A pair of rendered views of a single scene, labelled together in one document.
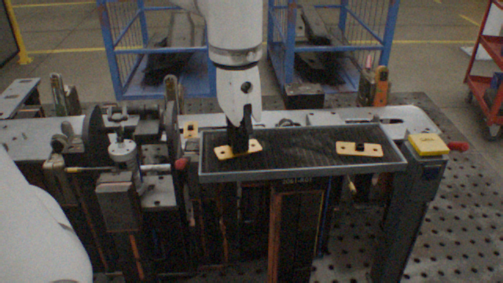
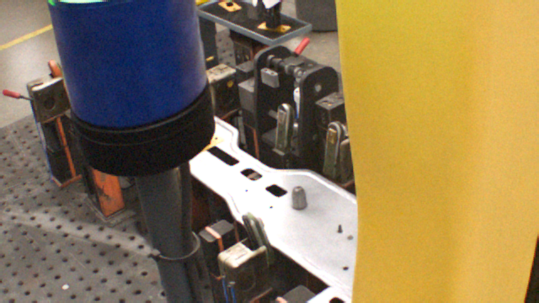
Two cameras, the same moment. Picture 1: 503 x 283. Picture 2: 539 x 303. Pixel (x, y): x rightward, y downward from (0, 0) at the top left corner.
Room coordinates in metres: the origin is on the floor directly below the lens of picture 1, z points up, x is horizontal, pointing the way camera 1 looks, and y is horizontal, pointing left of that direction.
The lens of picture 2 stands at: (1.55, 1.54, 1.97)
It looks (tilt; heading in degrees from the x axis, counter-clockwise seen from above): 34 degrees down; 239
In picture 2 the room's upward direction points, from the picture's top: 6 degrees counter-clockwise
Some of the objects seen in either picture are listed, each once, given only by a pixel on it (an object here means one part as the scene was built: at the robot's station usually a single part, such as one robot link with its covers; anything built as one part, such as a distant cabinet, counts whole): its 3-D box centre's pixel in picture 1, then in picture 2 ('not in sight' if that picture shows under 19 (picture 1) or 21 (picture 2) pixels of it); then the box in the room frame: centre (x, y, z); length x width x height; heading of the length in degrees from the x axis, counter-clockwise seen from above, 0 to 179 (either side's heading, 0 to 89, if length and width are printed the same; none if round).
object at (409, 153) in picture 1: (402, 226); (206, 64); (0.61, -0.34, 0.92); 0.08 x 0.08 x 0.44; 5
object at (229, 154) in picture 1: (237, 147); (274, 26); (0.58, 0.03, 1.17); 0.08 x 0.04 x 0.01; 113
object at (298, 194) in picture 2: (67, 130); (298, 199); (0.87, 0.51, 1.02); 0.03 x 0.03 x 0.07
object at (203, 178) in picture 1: (299, 149); (249, 18); (0.58, -0.09, 1.16); 0.37 x 0.14 x 0.02; 95
